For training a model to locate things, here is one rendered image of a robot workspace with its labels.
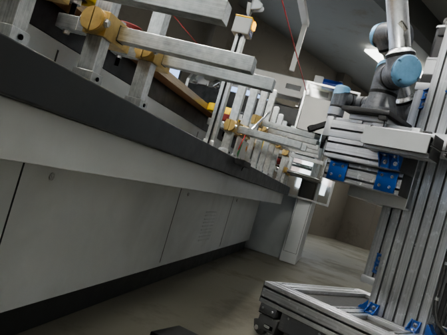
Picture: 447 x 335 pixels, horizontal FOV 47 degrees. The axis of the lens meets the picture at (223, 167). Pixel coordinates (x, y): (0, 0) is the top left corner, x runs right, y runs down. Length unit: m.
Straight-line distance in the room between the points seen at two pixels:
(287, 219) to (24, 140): 4.30
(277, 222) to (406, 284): 3.01
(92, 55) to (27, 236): 0.58
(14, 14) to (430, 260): 1.79
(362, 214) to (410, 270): 9.52
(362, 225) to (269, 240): 6.71
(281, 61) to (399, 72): 7.31
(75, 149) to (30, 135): 0.16
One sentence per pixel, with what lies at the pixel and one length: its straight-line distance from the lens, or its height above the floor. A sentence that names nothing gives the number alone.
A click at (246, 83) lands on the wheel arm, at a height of 0.83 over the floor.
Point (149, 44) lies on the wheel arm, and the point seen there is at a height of 0.81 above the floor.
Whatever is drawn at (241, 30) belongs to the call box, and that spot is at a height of 1.16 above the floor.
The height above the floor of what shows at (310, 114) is 1.43.
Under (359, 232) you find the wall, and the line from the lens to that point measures 11.71.
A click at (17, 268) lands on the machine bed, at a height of 0.22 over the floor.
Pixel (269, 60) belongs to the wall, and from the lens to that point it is 9.12.
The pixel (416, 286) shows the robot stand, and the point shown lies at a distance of 2.22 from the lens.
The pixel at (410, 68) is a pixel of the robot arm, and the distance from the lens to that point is 2.13.
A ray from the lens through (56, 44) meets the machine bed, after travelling 1.32.
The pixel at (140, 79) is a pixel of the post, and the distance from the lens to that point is 1.28.
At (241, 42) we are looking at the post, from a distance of 2.03.
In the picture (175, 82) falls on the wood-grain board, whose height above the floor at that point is 0.88.
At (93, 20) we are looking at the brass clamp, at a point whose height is 0.81.
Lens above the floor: 0.59
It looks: 1 degrees up
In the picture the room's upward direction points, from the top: 16 degrees clockwise
